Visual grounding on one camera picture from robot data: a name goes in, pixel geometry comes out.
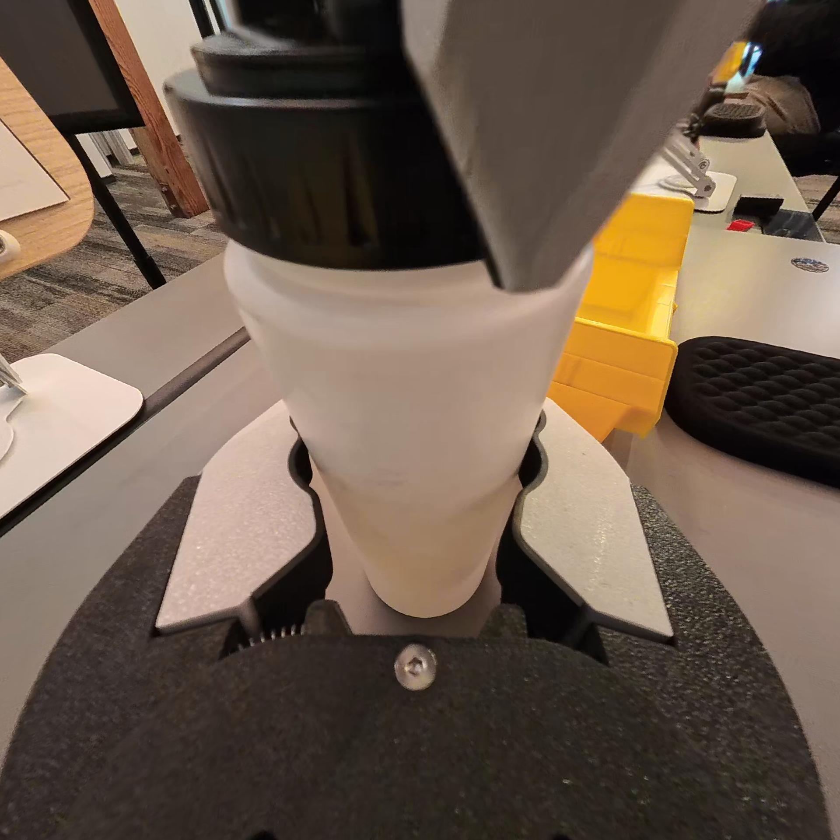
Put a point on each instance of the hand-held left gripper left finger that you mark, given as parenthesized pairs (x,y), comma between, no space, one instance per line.
(229,538)

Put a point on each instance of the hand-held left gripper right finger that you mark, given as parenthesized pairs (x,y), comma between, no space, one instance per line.
(590,538)

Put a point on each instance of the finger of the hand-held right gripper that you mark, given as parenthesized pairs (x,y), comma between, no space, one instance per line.
(558,118)

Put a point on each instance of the yellow plastic bin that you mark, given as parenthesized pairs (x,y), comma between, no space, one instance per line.
(623,367)
(735,62)

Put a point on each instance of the white plastic bottle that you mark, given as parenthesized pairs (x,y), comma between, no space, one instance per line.
(407,394)

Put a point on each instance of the black bottle lid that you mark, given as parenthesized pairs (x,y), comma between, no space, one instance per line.
(315,177)

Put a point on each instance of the small black box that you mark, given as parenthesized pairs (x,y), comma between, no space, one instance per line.
(758,205)

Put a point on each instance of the round desk grommet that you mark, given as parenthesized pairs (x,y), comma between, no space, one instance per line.
(809,264)

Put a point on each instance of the wooden instruction sheet board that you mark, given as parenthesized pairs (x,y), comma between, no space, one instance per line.
(52,216)

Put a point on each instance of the brown wooden leg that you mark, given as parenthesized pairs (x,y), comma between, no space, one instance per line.
(164,144)

